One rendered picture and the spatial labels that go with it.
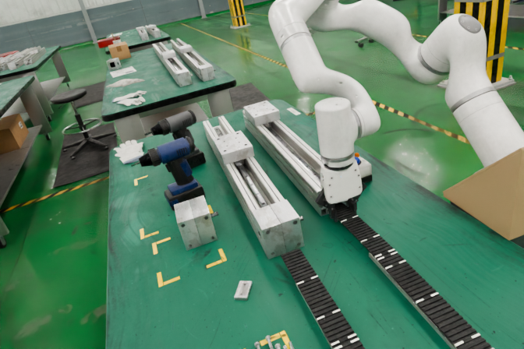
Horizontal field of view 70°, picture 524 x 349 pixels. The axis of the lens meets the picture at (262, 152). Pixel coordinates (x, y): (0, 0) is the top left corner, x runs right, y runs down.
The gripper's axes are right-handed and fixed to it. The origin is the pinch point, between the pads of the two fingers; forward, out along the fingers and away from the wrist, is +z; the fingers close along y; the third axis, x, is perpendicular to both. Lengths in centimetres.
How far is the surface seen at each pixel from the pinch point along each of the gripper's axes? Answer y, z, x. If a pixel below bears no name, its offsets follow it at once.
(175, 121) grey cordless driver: -35, -18, 59
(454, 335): -1.3, -0.1, -41.9
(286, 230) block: -17.9, -3.7, -4.6
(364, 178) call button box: 14.3, 0.9, 12.5
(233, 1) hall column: 214, 6, 995
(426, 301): -0.8, -0.1, -34.0
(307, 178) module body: -4.4, -5.6, 12.2
